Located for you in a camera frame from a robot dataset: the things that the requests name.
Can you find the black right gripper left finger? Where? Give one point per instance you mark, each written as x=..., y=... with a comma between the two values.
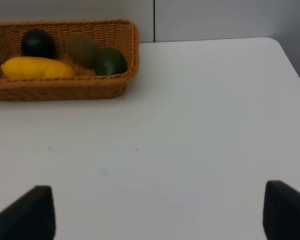
x=31, y=217

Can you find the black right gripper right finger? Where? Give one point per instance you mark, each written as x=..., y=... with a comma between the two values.
x=281, y=211

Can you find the yellow mango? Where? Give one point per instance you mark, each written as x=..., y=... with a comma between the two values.
x=26, y=67

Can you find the dark purple mangosteen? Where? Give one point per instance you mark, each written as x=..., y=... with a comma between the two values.
x=38, y=43

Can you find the green lime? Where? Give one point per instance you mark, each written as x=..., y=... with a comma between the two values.
x=110, y=61

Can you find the brown kiwi fruit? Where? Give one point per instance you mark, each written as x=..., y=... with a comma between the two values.
x=83, y=50

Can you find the orange wicker basket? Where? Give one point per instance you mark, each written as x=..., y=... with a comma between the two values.
x=121, y=34

